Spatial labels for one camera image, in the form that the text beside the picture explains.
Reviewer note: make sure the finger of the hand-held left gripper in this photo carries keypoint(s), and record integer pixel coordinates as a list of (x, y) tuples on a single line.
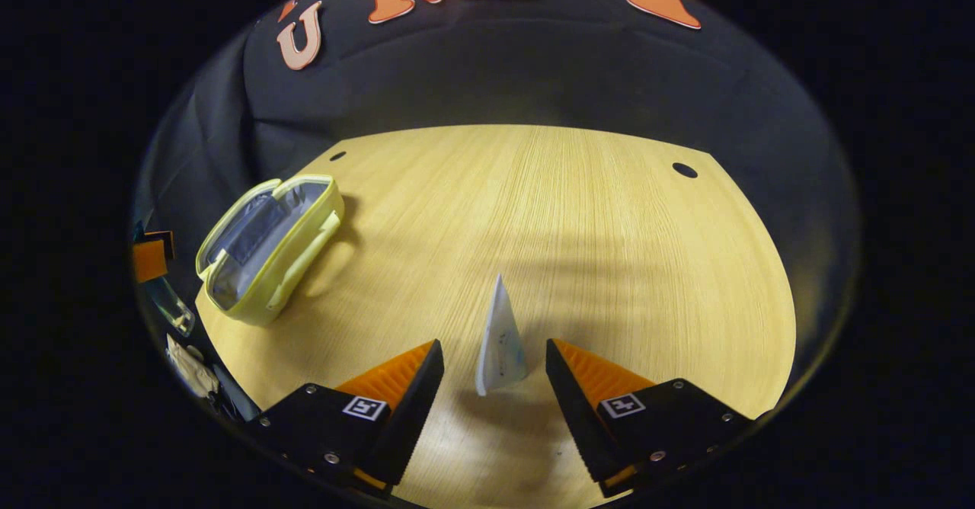
[(148, 260)]

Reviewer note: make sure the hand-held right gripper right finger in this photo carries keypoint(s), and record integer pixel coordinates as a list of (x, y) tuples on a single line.
[(583, 417)]

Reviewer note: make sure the pale yellow small suitcase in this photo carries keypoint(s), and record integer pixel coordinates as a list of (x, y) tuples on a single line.
[(305, 257)]

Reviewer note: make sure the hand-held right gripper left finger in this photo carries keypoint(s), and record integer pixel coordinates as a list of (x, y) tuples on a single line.
[(411, 417)]

